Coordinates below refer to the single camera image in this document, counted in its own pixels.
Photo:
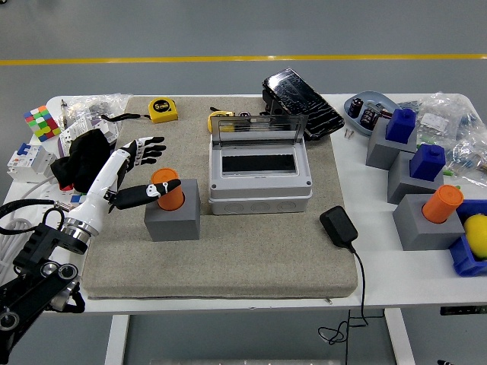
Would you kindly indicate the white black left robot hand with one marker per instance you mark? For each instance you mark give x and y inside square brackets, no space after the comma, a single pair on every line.
[102,182]

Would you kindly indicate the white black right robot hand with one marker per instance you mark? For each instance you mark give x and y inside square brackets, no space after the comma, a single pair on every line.
[444,362]

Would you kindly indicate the orange cylinder battery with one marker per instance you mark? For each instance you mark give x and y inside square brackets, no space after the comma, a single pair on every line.
[163,175]
[443,203]

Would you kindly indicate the grey junction box with lid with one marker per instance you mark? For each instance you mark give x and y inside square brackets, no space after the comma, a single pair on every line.
[258,186]

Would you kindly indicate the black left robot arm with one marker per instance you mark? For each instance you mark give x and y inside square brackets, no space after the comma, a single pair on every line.
[38,243]

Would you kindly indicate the blue block battery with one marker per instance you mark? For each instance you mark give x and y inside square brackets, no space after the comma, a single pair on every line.
[428,163]
[399,125]

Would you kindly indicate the black cloth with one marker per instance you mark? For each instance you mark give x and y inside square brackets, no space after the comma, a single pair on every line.
[83,156]

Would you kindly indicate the white table leg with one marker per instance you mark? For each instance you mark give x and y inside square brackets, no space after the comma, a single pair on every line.
[116,342]
[399,338]

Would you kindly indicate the white power strip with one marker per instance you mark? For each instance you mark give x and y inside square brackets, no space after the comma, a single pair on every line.
[49,194]

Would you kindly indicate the black table control panel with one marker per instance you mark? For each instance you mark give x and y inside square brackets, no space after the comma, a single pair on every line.
[462,310]

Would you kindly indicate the white purple carton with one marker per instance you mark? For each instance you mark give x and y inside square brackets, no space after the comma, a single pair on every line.
[100,125]

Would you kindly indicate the white circuit breaker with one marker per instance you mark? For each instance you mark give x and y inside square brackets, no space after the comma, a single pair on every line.
[30,163]

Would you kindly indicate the clear plastic bag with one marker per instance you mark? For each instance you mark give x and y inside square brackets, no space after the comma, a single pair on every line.
[99,104]

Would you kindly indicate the clear pen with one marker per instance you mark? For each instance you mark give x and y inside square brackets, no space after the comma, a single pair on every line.
[64,114]

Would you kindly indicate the grey block with round hole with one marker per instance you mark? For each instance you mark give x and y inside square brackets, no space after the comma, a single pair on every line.
[414,232]
[171,226]

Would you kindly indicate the yellow square tape measure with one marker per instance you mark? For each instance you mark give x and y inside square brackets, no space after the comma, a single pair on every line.
[163,110]

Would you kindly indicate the blue plastic bin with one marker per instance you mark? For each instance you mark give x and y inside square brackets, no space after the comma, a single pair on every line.
[462,258]

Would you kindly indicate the yellow round tape measure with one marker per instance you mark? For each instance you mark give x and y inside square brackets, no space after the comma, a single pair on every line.
[214,121]

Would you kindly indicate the yellow ball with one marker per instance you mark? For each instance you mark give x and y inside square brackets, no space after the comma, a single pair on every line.
[477,235]

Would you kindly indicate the grey-brown mat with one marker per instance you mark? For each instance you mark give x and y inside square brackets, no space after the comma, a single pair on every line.
[228,258]

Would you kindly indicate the small black cylinder cell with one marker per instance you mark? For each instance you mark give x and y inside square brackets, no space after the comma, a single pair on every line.
[243,113]

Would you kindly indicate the black power adapter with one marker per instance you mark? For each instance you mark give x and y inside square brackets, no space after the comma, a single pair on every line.
[338,226]

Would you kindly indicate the grey block holder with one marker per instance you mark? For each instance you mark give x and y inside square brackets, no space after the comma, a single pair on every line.
[403,182]
[380,152]

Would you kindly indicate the small green part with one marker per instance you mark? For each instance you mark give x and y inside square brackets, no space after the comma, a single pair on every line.
[449,172]

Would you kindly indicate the black glossy case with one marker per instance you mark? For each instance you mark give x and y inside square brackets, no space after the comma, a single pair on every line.
[304,106]

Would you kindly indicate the clear plastic bags of parts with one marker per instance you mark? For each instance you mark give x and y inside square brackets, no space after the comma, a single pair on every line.
[456,125]

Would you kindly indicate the blue-grey oval dish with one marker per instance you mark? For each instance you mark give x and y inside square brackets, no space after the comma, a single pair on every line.
[355,123]

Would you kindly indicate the black capacitor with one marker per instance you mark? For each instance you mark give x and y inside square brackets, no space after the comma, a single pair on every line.
[369,116]
[356,107]

